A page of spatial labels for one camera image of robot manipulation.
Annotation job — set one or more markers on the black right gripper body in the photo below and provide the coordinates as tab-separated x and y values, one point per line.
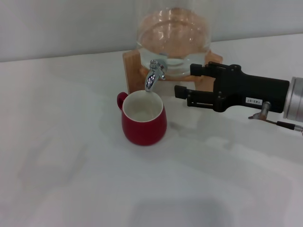
251	92

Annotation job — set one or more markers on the silver metal faucet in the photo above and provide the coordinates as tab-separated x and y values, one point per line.
151	78

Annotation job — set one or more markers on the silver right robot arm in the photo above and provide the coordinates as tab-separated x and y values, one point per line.
296	99

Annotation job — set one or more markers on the red ceramic cup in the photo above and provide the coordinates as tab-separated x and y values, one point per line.
144	127

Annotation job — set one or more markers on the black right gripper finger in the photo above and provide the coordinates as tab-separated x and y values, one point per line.
203	69
201	97

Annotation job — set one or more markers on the wooden dispenser stand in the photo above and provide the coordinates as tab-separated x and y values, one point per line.
132	71

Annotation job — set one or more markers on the glass water dispenser jar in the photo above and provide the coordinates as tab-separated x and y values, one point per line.
174	35

